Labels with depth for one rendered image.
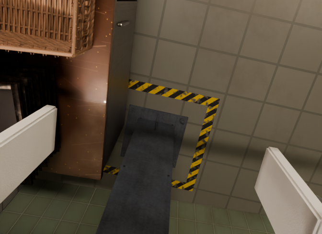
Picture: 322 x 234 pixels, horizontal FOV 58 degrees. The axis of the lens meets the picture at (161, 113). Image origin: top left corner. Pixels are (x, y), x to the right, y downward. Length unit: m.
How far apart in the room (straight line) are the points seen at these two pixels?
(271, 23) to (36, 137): 1.40
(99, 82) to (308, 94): 1.09
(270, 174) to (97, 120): 0.84
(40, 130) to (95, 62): 0.76
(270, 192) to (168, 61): 1.33
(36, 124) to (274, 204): 0.13
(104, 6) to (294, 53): 0.98
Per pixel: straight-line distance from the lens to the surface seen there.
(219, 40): 1.47
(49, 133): 0.18
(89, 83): 0.94
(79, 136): 1.02
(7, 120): 0.82
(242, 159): 1.70
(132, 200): 0.98
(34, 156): 0.17
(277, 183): 0.17
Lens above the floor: 1.45
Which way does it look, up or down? 69 degrees down
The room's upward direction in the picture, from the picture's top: 170 degrees counter-clockwise
